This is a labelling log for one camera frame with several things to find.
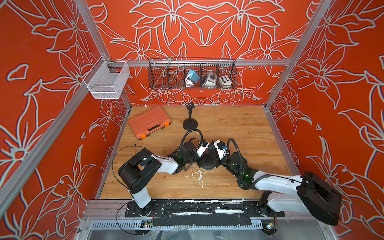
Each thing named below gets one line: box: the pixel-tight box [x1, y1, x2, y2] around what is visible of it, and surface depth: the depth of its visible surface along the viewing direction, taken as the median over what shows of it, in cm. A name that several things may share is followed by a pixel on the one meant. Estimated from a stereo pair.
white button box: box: [219, 75, 232, 86], surface depth 97 cm
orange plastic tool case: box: [128, 106, 172, 140], surface depth 106 cm
